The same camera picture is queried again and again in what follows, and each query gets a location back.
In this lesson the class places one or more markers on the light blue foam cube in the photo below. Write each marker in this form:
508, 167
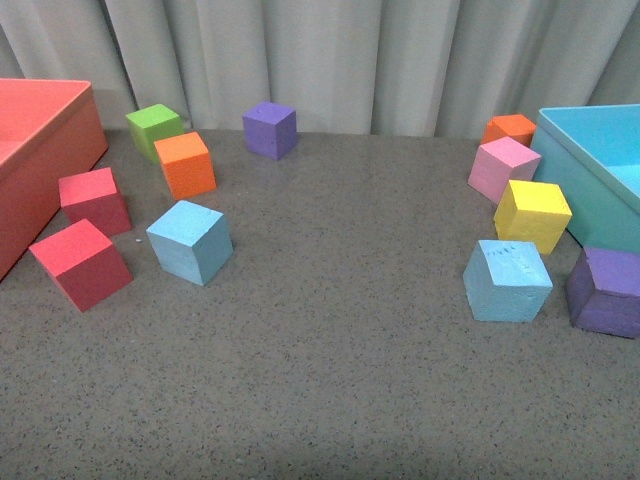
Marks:
506, 281
191, 241

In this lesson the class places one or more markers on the rear purple foam cube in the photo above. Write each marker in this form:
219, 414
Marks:
270, 129

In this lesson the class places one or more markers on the purple foam cube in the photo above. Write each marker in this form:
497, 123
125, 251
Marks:
270, 129
602, 292

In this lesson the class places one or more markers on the left orange foam cube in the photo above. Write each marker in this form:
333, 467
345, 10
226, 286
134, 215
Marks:
186, 164

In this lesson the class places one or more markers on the orange foam cube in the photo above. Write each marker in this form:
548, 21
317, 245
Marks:
515, 126
186, 164

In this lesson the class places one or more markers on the pink foam cube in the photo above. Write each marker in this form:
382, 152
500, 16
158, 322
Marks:
499, 161

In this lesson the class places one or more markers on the white pleated curtain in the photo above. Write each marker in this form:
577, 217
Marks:
418, 68

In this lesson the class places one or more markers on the green foam cube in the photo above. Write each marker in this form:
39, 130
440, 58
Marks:
150, 124

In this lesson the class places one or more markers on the yellow foam cube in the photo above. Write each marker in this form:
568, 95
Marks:
532, 211

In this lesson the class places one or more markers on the right orange foam cube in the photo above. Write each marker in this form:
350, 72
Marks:
515, 126

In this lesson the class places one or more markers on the rear red foam cube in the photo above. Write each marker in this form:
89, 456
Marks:
95, 196

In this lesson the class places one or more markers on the red foam cube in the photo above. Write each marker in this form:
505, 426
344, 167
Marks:
83, 263
95, 196

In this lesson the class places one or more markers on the front red foam cube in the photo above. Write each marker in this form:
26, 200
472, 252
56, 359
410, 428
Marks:
83, 263

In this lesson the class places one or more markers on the light blue plastic bin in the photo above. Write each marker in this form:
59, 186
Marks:
592, 153

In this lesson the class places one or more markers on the right purple foam cube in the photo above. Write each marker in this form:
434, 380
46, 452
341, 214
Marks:
602, 292

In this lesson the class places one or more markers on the red plastic bin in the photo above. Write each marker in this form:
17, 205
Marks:
49, 129

